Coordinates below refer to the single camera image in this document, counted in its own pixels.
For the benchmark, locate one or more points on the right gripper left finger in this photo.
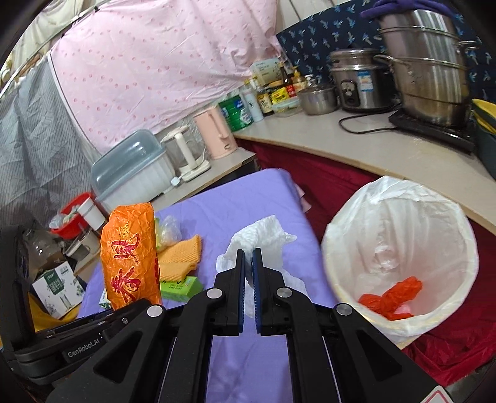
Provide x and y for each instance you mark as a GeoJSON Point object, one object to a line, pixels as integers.
{"type": "Point", "coordinates": [162, 355]}

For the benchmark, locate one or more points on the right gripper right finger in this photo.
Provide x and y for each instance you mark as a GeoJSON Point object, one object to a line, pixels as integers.
{"type": "Point", "coordinates": [334, 353]}

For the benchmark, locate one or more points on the green drink carton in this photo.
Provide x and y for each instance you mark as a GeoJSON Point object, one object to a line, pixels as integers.
{"type": "Point", "coordinates": [181, 291]}

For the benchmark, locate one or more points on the orange printed plastic wrapper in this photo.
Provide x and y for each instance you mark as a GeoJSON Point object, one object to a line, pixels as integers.
{"type": "Point", "coordinates": [129, 257]}

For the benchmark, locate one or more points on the clear plastic bag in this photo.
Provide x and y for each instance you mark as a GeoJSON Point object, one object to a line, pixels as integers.
{"type": "Point", "coordinates": [167, 231]}

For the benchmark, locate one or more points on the white tissue paper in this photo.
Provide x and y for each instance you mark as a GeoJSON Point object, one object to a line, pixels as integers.
{"type": "Point", "coordinates": [268, 235]}

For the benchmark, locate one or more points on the white lined trash bin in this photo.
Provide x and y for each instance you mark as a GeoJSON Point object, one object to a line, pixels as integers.
{"type": "Point", "coordinates": [393, 229]}

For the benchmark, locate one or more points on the yellow cloth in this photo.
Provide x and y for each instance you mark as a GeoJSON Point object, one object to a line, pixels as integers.
{"type": "Point", "coordinates": [43, 320]}

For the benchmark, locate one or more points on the white green cardboard box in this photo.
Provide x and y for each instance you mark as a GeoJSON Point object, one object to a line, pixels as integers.
{"type": "Point", "coordinates": [59, 290]}

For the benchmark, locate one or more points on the orange bag in bin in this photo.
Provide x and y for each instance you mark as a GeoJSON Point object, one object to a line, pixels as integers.
{"type": "Point", "coordinates": [393, 303]}

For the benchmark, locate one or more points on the purple table cloth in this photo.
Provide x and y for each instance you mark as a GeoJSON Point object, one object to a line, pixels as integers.
{"type": "Point", "coordinates": [252, 368]}

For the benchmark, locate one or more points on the orange foam fruit net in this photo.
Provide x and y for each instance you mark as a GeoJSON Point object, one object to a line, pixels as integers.
{"type": "Point", "coordinates": [178, 260]}

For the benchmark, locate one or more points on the red velvet counter skirt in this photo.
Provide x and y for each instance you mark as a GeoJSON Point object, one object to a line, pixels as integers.
{"type": "Point", "coordinates": [460, 346]}

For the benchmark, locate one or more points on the red plastic basin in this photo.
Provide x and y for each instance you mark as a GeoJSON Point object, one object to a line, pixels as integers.
{"type": "Point", "coordinates": [73, 223]}

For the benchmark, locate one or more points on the white cup with lid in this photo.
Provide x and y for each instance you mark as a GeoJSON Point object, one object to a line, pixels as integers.
{"type": "Point", "coordinates": [92, 215]}

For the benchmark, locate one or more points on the lidded white dish rack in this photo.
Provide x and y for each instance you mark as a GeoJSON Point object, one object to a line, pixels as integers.
{"type": "Point", "coordinates": [136, 170]}

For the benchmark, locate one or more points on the grey patterned curtain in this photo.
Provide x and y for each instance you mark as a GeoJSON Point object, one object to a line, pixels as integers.
{"type": "Point", "coordinates": [45, 158]}

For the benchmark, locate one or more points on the glass electric kettle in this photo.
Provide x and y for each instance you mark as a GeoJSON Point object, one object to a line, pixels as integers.
{"type": "Point", "coordinates": [188, 157]}

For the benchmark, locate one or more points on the pink electric kettle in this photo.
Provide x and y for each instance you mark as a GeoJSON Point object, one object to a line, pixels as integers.
{"type": "Point", "coordinates": [216, 133]}

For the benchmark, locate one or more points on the green tin can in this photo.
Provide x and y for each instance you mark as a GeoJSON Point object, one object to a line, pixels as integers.
{"type": "Point", "coordinates": [236, 113]}

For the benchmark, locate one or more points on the black induction cooker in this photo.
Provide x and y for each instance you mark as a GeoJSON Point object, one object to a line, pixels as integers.
{"type": "Point", "coordinates": [457, 137]}

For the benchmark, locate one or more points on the stainless steel bowl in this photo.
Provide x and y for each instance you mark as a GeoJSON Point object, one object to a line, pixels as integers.
{"type": "Point", "coordinates": [318, 99]}

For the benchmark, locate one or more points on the dark soy sauce bottle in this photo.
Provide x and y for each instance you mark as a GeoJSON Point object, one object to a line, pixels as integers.
{"type": "Point", "coordinates": [265, 103]}

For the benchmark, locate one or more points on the yellow seasoning packet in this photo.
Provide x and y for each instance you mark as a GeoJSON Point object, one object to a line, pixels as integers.
{"type": "Point", "coordinates": [279, 95]}

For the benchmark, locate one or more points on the silver rice cooker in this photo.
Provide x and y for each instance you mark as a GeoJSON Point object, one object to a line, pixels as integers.
{"type": "Point", "coordinates": [363, 84]}

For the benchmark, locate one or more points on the white thermos bottle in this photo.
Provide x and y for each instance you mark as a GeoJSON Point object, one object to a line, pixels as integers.
{"type": "Point", "coordinates": [252, 104]}

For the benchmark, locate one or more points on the yellow blue stacked basins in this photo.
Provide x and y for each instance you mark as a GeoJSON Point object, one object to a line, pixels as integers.
{"type": "Point", "coordinates": [483, 115]}

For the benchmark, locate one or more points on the pink dotted curtain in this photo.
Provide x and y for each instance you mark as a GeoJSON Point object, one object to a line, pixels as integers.
{"type": "Point", "coordinates": [148, 64]}

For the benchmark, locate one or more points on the white box on counter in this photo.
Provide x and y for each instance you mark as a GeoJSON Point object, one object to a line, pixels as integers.
{"type": "Point", "coordinates": [266, 71]}

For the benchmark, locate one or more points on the navy patterned cloth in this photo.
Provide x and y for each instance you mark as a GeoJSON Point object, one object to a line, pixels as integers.
{"type": "Point", "coordinates": [308, 44]}

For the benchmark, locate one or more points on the stacked steel steamer pot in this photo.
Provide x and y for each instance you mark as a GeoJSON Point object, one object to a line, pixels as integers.
{"type": "Point", "coordinates": [429, 65]}

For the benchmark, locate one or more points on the purple cloth on pot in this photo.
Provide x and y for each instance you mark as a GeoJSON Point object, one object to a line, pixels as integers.
{"type": "Point", "coordinates": [386, 7]}

